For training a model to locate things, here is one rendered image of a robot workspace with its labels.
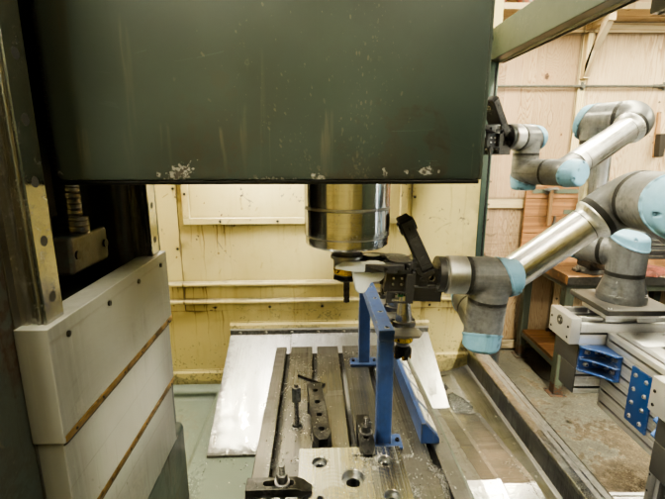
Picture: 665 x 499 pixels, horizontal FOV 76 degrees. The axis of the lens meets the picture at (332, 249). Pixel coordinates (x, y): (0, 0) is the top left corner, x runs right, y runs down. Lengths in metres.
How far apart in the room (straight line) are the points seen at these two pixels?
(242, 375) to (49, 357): 1.21
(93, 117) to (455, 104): 0.54
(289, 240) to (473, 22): 1.30
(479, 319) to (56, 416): 0.72
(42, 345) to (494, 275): 0.74
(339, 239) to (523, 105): 3.06
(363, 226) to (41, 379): 0.52
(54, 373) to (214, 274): 1.26
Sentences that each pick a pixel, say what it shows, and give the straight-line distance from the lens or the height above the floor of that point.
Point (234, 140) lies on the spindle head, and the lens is 0.68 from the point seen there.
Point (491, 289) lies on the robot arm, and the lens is 0.87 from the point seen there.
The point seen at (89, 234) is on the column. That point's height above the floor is 1.50.
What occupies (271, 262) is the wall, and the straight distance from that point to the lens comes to 1.87.
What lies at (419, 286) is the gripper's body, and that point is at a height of 1.40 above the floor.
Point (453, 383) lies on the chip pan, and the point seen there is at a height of 0.65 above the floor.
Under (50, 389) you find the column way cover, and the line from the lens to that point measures 0.74.
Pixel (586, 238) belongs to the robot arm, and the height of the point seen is 1.47.
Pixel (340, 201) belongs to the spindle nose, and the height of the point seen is 1.57.
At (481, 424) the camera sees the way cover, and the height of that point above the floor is 0.70.
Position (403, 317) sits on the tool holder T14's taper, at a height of 1.24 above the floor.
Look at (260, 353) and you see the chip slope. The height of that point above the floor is 0.81.
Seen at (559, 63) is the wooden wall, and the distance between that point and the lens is 3.83.
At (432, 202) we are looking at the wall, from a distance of 1.88.
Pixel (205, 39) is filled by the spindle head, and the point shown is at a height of 1.81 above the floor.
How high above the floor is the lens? 1.65
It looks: 13 degrees down
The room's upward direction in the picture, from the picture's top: straight up
